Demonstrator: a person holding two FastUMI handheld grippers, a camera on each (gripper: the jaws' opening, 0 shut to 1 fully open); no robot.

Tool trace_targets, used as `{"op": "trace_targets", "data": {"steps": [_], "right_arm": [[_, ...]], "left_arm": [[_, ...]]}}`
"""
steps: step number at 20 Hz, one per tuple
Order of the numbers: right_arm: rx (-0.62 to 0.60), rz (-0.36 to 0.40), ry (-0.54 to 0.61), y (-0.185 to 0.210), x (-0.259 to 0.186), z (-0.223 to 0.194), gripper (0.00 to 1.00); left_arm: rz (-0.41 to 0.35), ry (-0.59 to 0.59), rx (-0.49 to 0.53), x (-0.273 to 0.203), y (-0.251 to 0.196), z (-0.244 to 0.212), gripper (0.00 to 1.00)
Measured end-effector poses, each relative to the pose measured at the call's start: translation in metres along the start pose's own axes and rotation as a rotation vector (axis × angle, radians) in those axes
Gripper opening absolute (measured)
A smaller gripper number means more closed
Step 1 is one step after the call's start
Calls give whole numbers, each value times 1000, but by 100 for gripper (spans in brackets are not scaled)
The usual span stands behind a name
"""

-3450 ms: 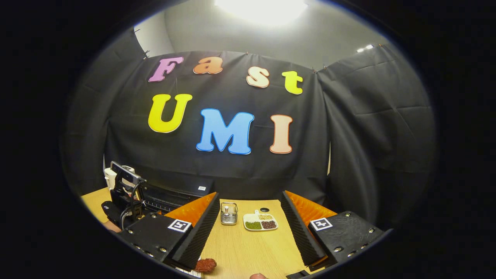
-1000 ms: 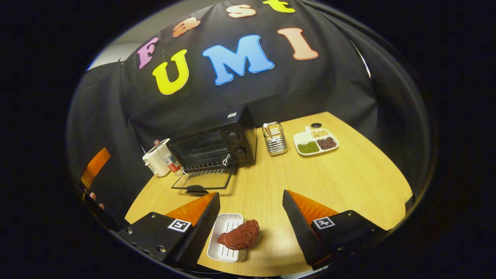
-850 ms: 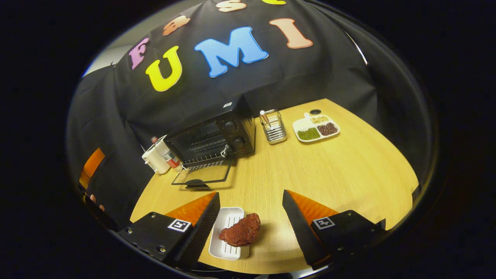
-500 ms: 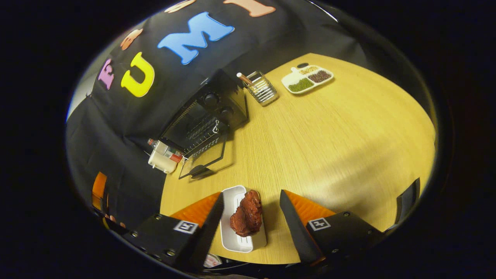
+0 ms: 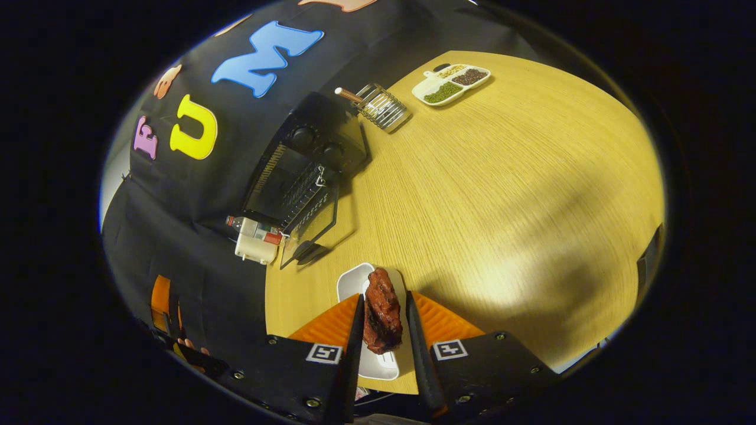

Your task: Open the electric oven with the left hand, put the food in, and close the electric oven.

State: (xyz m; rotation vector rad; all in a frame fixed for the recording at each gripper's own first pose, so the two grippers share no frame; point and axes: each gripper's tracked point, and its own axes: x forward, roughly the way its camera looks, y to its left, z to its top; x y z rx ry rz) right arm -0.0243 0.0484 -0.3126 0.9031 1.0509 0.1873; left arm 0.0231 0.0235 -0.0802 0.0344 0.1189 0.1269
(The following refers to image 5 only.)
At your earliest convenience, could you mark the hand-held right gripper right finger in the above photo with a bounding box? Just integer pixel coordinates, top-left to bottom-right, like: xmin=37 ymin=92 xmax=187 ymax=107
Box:
xmin=405 ymin=290 xmax=562 ymax=421

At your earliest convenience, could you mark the metal wire rack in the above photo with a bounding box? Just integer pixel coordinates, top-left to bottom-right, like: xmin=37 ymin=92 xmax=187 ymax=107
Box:
xmin=334 ymin=83 xmax=412 ymax=132

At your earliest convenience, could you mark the white toaster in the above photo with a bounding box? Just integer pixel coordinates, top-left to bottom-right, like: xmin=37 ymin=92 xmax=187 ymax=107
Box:
xmin=234 ymin=230 xmax=279 ymax=265

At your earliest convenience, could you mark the black electric oven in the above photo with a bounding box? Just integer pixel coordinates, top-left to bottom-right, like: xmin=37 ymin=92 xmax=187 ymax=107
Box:
xmin=242 ymin=91 xmax=370 ymax=271

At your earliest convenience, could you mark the dark panel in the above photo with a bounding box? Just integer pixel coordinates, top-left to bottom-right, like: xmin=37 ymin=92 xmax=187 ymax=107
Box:
xmin=637 ymin=223 xmax=663 ymax=296

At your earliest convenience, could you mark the black backdrop cloth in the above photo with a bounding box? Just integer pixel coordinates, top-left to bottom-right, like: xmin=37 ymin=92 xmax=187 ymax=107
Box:
xmin=100 ymin=0 xmax=532 ymax=378

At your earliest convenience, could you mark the white plate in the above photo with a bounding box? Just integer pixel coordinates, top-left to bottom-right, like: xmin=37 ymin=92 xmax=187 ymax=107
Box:
xmin=337 ymin=263 xmax=408 ymax=381

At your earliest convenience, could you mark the roasted brown meat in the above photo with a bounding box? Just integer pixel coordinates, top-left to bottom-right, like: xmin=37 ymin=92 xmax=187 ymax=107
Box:
xmin=362 ymin=267 xmax=404 ymax=355

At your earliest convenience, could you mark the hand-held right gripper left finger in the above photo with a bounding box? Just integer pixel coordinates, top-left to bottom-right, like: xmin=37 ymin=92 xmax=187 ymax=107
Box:
xmin=221 ymin=293 xmax=366 ymax=424

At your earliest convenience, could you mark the clear plastic water bottle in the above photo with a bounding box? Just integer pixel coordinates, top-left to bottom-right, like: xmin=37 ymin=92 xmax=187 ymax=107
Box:
xmin=226 ymin=215 xmax=284 ymax=246

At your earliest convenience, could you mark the white divided dish with beans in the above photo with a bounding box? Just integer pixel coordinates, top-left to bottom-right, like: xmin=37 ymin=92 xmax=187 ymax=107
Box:
xmin=412 ymin=64 xmax=491 ymax=107

